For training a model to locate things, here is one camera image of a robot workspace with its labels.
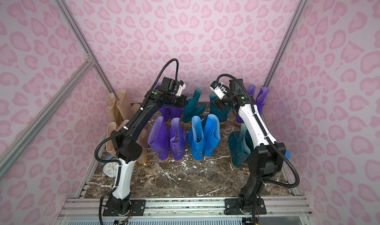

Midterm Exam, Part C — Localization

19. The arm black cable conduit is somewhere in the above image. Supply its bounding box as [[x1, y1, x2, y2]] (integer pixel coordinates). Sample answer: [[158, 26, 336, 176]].
[[216, 73, 300, 188], [94, 58, 180, 225]]

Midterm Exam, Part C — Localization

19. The purple rain boot small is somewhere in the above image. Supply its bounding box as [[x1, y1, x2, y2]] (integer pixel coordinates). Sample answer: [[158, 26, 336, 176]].
[[256, 87, 270, 115], [235, 84, 256, 126]]

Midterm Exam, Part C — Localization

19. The small white alarm clock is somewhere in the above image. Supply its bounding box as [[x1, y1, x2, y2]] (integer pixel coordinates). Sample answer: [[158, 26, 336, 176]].
[[103, 162, 119, 178]]

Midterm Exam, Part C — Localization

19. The blue cap water bottle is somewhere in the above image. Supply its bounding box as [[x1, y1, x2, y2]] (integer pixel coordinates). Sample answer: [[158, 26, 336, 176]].
[[285, 150, 291, 160]]

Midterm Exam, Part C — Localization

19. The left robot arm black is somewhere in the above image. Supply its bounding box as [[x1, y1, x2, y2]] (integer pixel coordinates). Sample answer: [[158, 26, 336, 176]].
[[103, 89, 188, 215]]

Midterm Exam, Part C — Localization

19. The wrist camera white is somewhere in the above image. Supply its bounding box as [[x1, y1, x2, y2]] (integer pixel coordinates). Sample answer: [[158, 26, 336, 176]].
[[210, 81, 228, 99], [174, 80, 186, 96]]

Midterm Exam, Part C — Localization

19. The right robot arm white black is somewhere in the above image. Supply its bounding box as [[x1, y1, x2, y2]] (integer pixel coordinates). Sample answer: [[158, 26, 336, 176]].
[[212, 94, 289, 217]]

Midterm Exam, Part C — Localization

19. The large teal boot yellow sole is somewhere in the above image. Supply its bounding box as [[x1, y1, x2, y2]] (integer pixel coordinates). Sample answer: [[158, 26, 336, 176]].
[[240, 123, 254, 165]]

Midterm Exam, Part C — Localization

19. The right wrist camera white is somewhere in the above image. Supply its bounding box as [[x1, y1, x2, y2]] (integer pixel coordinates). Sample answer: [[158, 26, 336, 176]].
[[210, 81, 228, 99]]

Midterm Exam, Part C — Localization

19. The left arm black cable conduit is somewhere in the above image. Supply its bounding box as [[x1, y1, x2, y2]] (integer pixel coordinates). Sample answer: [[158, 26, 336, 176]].
[[94, 58, 180, 225]]

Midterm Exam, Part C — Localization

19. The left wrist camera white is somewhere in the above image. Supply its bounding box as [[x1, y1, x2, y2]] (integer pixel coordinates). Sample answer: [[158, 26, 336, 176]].
[[174, 80, 186, 96]]

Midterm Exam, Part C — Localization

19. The left aluminium frame strut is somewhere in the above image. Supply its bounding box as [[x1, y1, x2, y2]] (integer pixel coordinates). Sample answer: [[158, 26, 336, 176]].
[[1, 58, 94, 178]]

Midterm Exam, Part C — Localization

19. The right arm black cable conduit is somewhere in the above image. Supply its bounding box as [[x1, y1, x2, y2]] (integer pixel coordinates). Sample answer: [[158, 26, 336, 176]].
[[216, 73, 300, 188]]

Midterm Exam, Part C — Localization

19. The right aluminium frame post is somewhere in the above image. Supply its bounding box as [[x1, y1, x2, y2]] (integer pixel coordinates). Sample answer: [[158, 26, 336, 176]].
[[263, 0, 311, 88]]

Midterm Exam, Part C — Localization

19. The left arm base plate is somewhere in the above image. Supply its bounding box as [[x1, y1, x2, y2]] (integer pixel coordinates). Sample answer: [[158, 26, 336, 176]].
[[103, 198, 146, 217]]

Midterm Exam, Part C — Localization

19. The blue rain boot yellow sole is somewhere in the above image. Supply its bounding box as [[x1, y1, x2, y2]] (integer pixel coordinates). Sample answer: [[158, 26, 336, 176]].
[[188, 116, 204, 161]]

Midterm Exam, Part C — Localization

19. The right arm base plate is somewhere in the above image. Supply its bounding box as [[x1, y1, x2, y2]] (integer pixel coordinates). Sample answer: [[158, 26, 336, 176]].
[[224, 197, 267, 216]]

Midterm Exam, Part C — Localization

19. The teal rain boot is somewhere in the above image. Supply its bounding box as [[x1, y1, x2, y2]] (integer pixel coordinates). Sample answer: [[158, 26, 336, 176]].
[[209, 93, 231, 125], [229, 131, 243, 169]]

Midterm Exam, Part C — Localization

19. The large purple boot back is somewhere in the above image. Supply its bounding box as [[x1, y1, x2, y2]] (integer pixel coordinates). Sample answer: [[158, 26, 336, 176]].
[[169, 107, 185, 119]]

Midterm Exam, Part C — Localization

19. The aluminium front rail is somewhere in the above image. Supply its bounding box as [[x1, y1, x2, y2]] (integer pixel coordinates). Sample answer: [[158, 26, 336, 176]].
[[55, 196, 316, 225]]

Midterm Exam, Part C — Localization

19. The left back aluminium post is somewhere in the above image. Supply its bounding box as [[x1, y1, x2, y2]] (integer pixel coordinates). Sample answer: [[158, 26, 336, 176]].
[[54, 0, 116, 94]]

